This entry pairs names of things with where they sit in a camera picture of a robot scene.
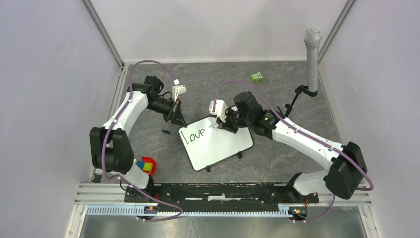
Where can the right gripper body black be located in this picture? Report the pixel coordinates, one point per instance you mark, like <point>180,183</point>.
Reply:
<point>234,120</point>

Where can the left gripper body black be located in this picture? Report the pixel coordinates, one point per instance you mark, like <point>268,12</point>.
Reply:
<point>167,116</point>

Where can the white whiteboard black frame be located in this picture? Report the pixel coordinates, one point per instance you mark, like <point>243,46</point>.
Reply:
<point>206,144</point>

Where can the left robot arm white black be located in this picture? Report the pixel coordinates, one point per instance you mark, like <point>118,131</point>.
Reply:
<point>111,150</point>

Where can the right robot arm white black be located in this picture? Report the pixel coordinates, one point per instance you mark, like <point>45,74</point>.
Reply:
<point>343,165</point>

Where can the red bowl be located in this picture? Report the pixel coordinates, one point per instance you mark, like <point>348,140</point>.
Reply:
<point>149,159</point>

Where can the green toy block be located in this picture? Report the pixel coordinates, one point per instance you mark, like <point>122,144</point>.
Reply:
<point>256,77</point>

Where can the colourful cube block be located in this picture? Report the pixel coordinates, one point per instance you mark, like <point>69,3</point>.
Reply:
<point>146,167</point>

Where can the black microphone stand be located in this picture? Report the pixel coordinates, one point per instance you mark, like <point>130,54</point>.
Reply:
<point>298,91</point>

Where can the grey microphone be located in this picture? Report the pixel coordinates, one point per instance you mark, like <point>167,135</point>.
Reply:
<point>312,40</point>

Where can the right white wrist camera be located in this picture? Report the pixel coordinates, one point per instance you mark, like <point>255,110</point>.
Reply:
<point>218,108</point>

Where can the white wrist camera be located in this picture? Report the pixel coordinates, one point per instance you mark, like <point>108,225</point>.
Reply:
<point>177,90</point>
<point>218,108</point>

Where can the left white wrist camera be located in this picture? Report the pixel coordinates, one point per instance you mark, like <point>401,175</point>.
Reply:
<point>177,90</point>

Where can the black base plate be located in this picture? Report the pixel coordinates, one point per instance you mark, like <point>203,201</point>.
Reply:
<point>226,197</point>

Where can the aluminium frame rail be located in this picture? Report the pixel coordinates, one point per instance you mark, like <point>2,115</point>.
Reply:
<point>100,194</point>

